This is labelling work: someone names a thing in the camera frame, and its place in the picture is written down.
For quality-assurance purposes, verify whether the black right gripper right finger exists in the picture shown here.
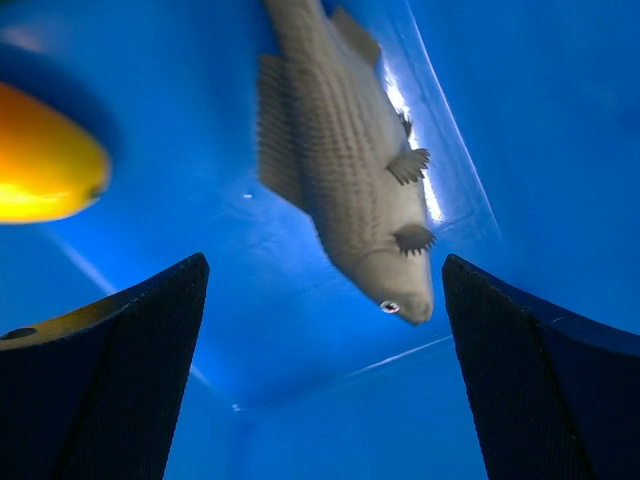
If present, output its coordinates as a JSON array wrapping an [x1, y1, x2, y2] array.
[[441, 254, 639, 479]]

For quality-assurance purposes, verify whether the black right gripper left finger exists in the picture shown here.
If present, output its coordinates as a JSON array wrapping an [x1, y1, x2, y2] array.
[[1, 253, 209, 479]]

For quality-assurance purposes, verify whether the yellow orange pepper toy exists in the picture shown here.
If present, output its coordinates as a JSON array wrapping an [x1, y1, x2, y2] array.
[[1, 82, 112, 225]]

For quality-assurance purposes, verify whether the grey fish toy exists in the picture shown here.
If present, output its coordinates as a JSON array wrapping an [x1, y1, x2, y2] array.
[[257, 1, 435, 325]]

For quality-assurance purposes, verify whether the blue plastic bin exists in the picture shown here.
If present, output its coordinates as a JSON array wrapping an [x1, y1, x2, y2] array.
[[1, 1, 639, 479]]

